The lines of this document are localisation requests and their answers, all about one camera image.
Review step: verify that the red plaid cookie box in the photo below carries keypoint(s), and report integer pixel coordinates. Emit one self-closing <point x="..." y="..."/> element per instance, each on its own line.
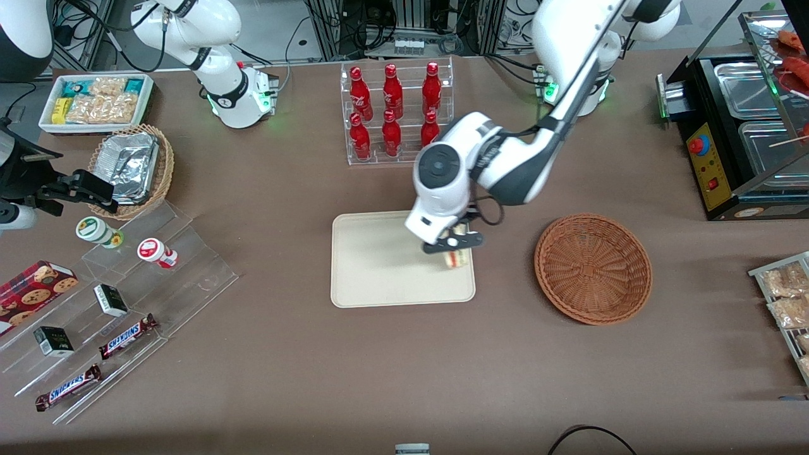
<point x="28" y="294"/>

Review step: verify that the small grey device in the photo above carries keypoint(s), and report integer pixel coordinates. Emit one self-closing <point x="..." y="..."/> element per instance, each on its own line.
<point x="412" y="450"/>

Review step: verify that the Snickers chocolate bar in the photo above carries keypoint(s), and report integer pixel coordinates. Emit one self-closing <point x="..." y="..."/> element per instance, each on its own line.
<point x="126" y="337"/>
<point x="68" y="387"/>

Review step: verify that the red cola bottle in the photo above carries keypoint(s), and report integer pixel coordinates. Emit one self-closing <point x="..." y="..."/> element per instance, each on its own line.
<point x="431" y="88"/>
<point x="430" y="129"/>
<point x="392" y="91"/>
<point x="391" y="138"/>
<point x="360" y="95"/>
<point x="360" y="140"/>

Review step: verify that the clear bag of pastry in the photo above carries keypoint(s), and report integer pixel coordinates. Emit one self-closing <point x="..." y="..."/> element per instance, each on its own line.
<point x="790" y="313"/>
<point x="784" y="281"/>
<point x="802" y="342"/>
<point x="804" y="366"/>

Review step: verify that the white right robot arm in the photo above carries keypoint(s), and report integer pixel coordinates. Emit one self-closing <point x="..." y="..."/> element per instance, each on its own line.
<point x="221" y="25"/>

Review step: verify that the clear acrylic step display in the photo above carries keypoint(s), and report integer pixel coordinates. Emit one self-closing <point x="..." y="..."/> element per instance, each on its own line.
<point x="196" y="265"/>

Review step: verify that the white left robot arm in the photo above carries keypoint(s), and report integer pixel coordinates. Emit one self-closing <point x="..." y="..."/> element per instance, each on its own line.
<point x="569" y="38"/>

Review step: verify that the green lid yogurt cup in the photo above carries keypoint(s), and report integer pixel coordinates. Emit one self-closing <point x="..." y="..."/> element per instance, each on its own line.
<point x="93" y="229"/>

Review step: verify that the red lid yogurt cup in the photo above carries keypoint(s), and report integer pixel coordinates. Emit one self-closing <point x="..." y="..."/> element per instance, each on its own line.
<point x="153" y="250"/>

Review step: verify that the light tan wicker basket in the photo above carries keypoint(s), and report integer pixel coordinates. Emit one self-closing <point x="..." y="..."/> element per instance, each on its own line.
<point x="164" y="170"/>

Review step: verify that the beige rectangular tray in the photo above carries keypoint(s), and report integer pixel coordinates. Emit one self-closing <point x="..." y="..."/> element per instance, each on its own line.
<point x="379" y="272"/>

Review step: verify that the small dark green box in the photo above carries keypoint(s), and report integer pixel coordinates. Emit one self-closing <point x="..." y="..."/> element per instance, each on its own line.
<point x="54" y="341"/>
<point x="111" y="301"/>

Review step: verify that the white power strip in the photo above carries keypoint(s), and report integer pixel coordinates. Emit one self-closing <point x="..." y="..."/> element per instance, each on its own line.
<point x="408" y="46"/>

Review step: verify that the black food warmer machine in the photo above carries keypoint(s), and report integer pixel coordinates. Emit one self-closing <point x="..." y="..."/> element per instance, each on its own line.
<point x="733" y="95"/>

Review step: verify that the yellow snack pack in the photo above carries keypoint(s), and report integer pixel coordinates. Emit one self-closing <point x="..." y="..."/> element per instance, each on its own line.
<point x="61" y="110"/>

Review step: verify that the aluminium equipment frame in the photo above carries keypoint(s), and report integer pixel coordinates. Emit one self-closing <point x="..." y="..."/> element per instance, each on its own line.
<point x="379" y="19"/>

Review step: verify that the brown round wicker basket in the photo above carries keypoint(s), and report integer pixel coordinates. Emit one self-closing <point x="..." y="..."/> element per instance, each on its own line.
<point x="591" y="272"/>

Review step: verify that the stack of foil trays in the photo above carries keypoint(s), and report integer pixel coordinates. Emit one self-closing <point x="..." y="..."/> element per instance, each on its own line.
<point x="129" y="164"/>

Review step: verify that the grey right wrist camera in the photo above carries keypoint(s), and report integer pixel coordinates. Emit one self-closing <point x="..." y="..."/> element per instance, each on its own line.
<point x="16" y="216"/>

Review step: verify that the clear acrylic bottle rack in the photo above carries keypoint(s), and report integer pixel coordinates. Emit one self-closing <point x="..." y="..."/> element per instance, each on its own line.
<point x="409" y="158"/>

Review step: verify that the white rectangular snack bin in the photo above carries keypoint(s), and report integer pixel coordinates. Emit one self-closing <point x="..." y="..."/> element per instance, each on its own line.
<point x="47" y="123"/>

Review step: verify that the clear bag of crackers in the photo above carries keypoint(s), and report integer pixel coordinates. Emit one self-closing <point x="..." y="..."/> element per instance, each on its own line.
<point x="107" y="86"/>
<point x="104" y="109"/>

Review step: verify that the triangle sandwich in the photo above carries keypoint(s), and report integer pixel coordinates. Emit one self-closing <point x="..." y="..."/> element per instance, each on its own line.
<point x="457" y="259"/>

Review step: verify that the teal snack pack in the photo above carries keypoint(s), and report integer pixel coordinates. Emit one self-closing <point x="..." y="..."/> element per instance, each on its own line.
<point x="74" y="87"/>
<point x="134" y="85"/>

